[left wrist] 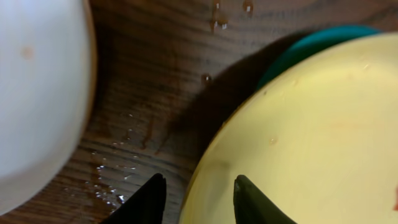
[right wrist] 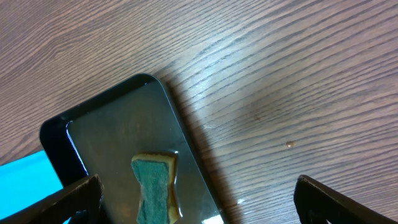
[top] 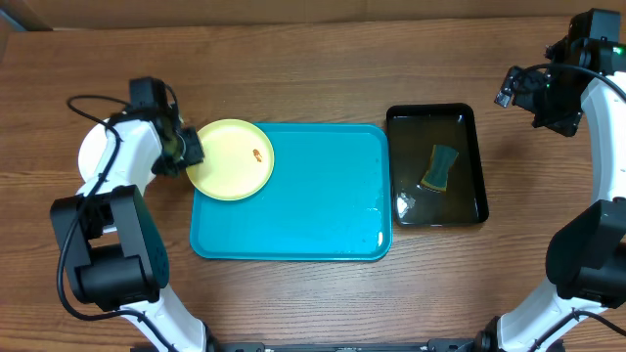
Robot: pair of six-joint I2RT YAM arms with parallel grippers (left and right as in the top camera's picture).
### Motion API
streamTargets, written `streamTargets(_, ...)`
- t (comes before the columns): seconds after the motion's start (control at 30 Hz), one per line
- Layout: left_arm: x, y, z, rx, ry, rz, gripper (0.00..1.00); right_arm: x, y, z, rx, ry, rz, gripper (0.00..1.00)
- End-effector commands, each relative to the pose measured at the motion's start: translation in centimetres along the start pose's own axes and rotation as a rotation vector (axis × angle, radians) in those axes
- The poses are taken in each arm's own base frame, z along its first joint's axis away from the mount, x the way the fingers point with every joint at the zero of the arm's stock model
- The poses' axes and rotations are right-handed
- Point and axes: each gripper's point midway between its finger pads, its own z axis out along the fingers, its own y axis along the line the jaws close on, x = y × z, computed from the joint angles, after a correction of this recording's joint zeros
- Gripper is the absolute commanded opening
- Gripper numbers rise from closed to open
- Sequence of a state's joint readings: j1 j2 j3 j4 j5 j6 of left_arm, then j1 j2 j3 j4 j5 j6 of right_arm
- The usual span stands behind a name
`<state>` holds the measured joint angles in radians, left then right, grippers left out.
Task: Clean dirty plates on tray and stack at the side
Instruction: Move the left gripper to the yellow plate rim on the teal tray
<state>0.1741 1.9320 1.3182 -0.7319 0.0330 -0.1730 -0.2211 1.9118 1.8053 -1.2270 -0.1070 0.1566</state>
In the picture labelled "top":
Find yellow-green plate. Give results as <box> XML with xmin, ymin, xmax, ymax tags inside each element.
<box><xmin>187</xmin><ymin>119</ymin><xmax>275</xmax><ymax>201</ymax></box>

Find white plate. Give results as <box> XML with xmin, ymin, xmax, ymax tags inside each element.
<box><xmin>77</xmin><ymin>119</ymin><xmax>165</xmax><ymax>183</ymax></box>

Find green yellow sponge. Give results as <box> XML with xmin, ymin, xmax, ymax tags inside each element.
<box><xmin>420</xmin><ymin>145</ymin><xmax>459</xmax><ymax>193</ymax></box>

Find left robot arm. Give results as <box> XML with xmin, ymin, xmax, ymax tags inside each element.
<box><xmin>50</xmin><ymin>77</ymin><xmax>220</xmax><ymax>351</ymax></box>

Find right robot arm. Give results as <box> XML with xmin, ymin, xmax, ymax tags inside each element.
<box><xmin>462</xmin><ymin>9</ymin><xmax>625</xmax><ymax>352</ymax></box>

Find black water tray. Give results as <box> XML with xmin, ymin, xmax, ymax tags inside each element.
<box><xmin>385</xmin><ymin>103</ymin><xmax>489</xmax><ymax>227</ymax></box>

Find teal plastic tray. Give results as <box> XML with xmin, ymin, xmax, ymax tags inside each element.
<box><xmin>190</xmin><ymin>123</ymin><xmax>393</xmax><ymax>261</ymax></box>

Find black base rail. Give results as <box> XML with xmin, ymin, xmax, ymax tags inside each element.
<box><xmin>219</xmin><ymin>338</ymin><xmax>473</xmax><ymax>352</ymax></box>

